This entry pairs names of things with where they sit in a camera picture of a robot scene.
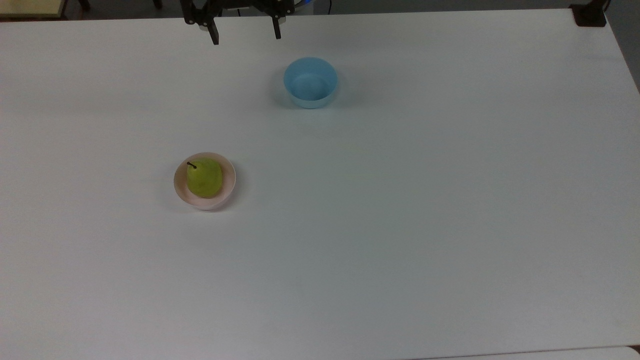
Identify yellowish wooden table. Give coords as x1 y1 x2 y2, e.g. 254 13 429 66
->
0 0 69 21

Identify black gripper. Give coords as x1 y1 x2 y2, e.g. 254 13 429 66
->
180 0 296 46

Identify pink plastic bowl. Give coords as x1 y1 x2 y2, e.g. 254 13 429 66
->
173 152 237 211

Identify blue plastic bowl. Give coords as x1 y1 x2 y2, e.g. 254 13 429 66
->
283 56 339 110

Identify green pear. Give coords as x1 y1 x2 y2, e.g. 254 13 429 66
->
186 158 224 198

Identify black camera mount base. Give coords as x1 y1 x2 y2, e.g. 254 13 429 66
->
569 0 612 28

